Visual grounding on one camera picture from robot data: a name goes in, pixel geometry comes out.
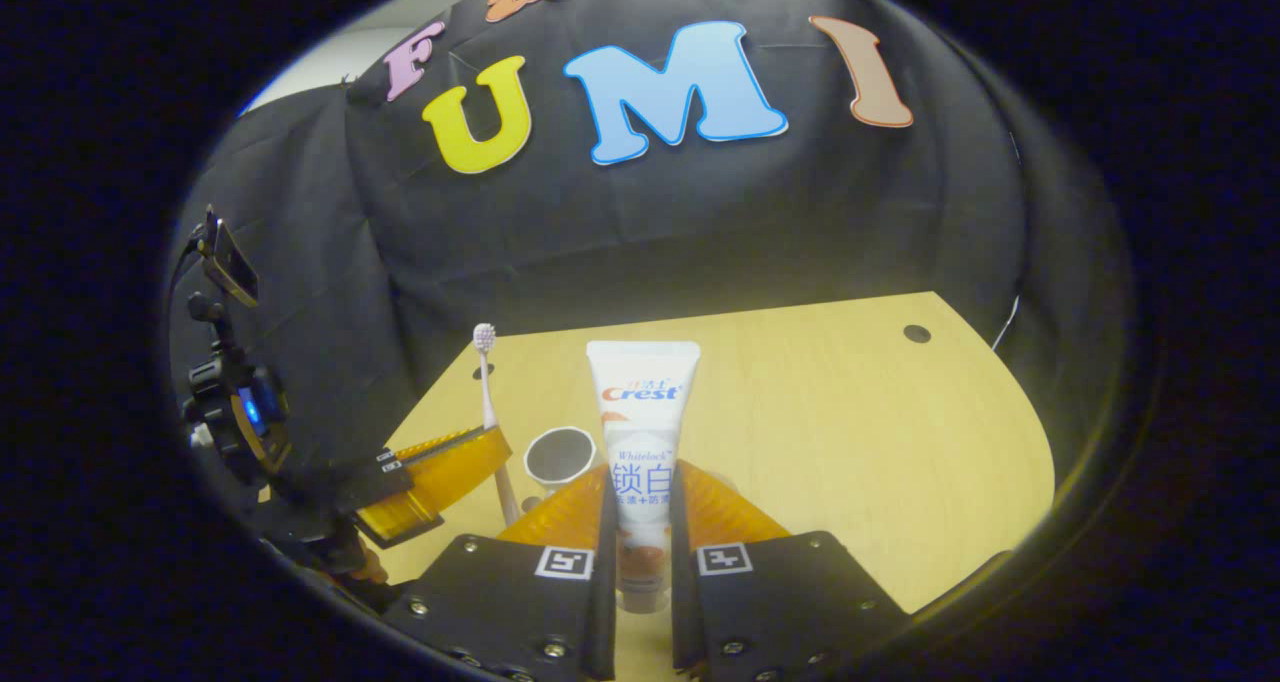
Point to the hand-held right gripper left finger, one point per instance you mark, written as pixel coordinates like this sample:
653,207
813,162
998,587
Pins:
500,612

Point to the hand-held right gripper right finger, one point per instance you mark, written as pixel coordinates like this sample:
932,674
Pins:
780,612

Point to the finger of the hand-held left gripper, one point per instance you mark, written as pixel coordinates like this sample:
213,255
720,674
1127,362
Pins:
440,444
460,472

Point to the pale pink toothbrush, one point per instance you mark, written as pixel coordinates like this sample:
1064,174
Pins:
487,382

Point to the white cup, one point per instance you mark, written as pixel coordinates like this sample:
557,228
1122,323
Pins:
558,457

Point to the white toothpaste tube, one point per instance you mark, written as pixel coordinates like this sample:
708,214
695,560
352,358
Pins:
643,432

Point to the black backdrop cloth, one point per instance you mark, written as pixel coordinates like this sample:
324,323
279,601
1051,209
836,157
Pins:
700,222

